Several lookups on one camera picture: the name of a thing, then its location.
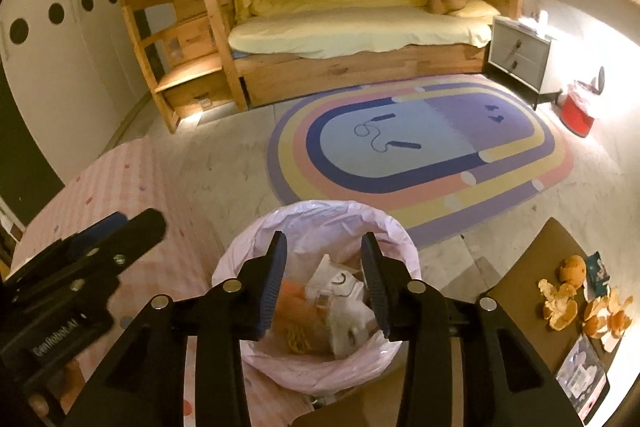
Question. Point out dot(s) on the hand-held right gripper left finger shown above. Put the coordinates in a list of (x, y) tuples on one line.
[(270, 289)]

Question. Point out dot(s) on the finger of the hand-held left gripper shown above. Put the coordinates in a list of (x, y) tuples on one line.
[(142, 232), (100, 229)]

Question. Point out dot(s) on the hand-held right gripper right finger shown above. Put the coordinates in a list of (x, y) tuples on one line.
[(375, 289)]

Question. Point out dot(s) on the pink-lined trash bin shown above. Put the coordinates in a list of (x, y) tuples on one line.
[(310, 227)]

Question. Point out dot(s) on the red trash can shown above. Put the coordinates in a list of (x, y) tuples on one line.
[(577, 112)]

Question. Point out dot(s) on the person's left hand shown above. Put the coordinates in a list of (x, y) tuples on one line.
[(70, 379)]

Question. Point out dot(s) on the white crumpled packaging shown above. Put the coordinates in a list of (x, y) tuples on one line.
[(345, 297)]

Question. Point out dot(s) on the orange mesh bag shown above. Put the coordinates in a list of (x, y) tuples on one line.
[(297, 312)]

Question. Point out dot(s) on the pink checkered tablecloth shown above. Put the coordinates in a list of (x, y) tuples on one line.
[(140, 177)]

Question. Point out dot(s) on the colourful oval rug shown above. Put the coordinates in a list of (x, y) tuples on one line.
[(400, 137)]

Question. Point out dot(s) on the wooden staircase with drawers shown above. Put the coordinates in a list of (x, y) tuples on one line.
[(190, 77)]

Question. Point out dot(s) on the white wardrobe with round holes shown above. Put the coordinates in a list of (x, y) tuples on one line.
[(50, 52)]

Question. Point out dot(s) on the mandarin peel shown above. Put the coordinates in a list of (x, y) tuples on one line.
[(560, 307), (607, 319)]

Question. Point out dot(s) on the half peeled mandarin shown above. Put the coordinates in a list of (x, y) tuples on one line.
[(574, 269)]

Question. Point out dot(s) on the wooden bunk bed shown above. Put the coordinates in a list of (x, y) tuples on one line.
[(350, 72)]

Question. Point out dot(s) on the dark teal packet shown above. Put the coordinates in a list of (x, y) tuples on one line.
[(597, 274)]

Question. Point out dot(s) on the grey printed packet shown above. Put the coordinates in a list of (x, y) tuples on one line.
[(582, 372)]

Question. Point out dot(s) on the cream bed sheet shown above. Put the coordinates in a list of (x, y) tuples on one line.
[(350, 32)]

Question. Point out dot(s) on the grey nightstand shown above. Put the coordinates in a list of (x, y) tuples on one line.
[(520, 54)]

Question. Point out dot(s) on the yellow pillow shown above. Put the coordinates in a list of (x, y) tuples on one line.
[(477, 8)]

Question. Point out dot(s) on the white cup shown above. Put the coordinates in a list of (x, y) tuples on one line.
[(542, 21)]

